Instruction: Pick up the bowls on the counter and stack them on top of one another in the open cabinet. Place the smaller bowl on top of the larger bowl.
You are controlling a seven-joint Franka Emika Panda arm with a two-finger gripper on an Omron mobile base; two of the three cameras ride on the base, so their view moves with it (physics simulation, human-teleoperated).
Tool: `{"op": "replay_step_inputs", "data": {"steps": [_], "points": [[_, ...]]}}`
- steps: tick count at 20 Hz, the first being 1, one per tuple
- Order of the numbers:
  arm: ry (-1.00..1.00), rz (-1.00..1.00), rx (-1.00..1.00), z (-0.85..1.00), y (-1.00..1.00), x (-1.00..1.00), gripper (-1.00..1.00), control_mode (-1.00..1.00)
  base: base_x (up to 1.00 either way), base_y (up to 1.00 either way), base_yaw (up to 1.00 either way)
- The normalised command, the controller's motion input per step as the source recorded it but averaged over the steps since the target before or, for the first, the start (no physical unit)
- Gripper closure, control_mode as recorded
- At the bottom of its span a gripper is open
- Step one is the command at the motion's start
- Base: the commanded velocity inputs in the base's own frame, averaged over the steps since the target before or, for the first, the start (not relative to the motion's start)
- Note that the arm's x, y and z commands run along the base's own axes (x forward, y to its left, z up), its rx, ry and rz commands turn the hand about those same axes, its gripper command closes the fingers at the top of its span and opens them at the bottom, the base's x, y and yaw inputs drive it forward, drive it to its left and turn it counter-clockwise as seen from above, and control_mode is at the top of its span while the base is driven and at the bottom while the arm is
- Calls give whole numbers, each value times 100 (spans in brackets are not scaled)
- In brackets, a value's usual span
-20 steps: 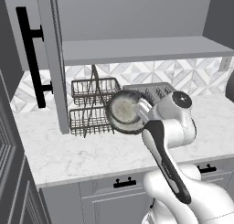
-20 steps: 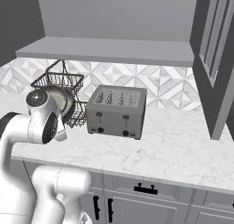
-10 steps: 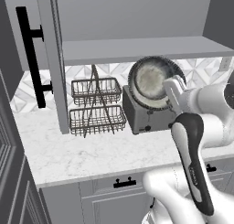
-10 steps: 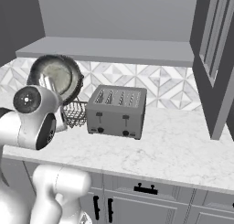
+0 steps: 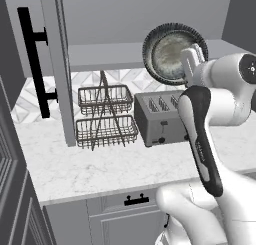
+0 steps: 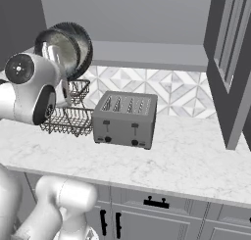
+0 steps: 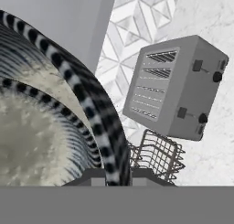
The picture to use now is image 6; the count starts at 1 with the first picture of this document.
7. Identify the large dark bowl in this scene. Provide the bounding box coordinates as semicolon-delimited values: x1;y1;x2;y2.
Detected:
52;21;94;82

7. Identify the small dark bowl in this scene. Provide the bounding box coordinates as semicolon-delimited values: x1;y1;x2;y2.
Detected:
33;27;81;80

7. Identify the grey cabinet door with panes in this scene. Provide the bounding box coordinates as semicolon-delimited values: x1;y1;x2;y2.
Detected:
203;0;251;151

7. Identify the dark grey cabinet door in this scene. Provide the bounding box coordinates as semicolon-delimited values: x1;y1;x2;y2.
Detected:
0;0;48;72

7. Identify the grey four-slot toaster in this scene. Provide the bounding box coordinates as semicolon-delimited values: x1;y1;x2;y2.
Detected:
91;90;159;151

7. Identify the narrow grey drawer front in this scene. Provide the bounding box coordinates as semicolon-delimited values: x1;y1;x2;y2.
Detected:
95;183;113;203

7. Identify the grey cupboard door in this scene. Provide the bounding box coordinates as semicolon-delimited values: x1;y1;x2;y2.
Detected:
198;218;251;240
112;210;199;240
83;200;114;240

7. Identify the black wire dish rack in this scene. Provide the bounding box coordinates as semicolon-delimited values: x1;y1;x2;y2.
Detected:
39;78;96;138

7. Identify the grey open wall cabinet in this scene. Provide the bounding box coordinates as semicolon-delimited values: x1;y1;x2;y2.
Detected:
30;0;224;72

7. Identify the black drawer handle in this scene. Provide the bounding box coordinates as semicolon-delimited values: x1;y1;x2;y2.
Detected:
143;195;171;210

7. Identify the black cupboard door handle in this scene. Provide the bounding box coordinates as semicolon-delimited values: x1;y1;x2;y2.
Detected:
99;209;109;237
114;212;123;240

